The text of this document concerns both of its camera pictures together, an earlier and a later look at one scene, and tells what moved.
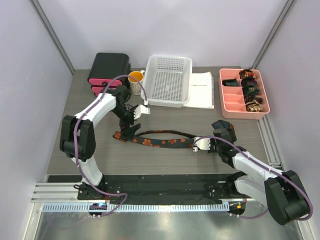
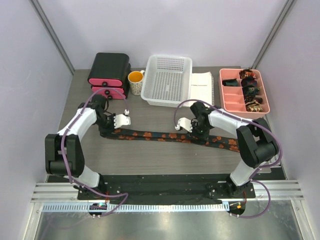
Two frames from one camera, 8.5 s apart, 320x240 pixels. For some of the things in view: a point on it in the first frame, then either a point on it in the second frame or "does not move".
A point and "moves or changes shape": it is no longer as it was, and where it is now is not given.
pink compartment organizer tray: (233, 102) does not move
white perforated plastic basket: (167, 80) does not move
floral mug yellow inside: (135, 86) does not move
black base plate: (182, 189) does not move
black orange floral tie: (178, 143) moves or changes shape
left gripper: (126, 130) to (109, 130)
